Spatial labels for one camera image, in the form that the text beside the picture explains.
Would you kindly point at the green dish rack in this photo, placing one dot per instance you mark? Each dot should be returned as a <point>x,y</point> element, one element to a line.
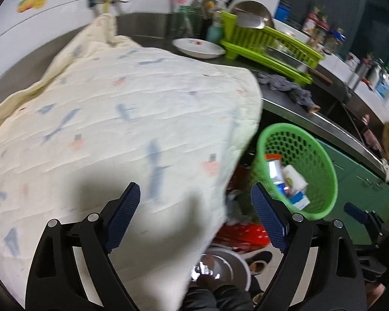
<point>243,35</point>

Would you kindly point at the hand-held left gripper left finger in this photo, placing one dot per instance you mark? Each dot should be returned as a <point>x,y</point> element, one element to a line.
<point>123,213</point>

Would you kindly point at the green perforated basket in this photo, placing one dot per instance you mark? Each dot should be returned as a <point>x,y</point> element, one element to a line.
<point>311,149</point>

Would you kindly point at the grey rag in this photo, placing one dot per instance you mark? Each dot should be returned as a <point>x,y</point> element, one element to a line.
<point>278,84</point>

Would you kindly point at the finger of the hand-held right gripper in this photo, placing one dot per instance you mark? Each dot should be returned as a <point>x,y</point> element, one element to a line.
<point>355,210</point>

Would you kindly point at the metal basin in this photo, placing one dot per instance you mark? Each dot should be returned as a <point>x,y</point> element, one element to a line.
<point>227,265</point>

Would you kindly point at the white bowl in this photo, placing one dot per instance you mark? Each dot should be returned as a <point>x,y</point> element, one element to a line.
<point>291,29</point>

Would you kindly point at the steel sink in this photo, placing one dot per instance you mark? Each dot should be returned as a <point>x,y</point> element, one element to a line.
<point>353,110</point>

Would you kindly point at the blue and white can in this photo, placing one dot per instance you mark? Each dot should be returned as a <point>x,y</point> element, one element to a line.
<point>277,175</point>

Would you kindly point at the white paper cup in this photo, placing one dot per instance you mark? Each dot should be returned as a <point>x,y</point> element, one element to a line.
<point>293,178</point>

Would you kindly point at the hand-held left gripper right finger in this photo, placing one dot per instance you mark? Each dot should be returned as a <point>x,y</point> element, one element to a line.
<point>269,217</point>

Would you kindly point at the white dish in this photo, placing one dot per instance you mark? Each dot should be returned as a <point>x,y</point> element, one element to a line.
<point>197,50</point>

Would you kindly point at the blue plastic container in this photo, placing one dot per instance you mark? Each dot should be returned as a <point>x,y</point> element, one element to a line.
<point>282,11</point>

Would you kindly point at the metal bowl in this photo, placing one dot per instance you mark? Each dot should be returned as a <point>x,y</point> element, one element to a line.
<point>253,6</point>

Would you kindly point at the person's dark trousers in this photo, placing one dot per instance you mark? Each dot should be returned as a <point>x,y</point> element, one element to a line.
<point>214,298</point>

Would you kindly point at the green cabinet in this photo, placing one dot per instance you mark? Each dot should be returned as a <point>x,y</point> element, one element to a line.
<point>353,175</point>

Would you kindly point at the teal bottle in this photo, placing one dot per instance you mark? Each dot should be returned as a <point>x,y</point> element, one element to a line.
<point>214,32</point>

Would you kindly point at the printed quilted blanket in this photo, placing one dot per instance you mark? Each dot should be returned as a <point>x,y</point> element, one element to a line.
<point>116,87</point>

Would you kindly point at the metal spatula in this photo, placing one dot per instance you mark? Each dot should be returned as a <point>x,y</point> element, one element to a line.
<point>249,22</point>

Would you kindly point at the row of condiment bottles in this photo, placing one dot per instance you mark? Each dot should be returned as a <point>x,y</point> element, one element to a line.
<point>311,22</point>

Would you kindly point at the glass jar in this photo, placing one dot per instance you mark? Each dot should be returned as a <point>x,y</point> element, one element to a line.
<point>188,22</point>

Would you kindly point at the red plastic bag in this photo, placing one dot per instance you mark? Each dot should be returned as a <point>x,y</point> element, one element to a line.
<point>243,236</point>

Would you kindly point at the dark shoe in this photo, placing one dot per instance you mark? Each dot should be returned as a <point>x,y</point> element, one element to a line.
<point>262,257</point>

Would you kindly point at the white and blue milk carton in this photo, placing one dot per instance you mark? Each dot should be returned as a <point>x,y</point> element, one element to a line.
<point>300,201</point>

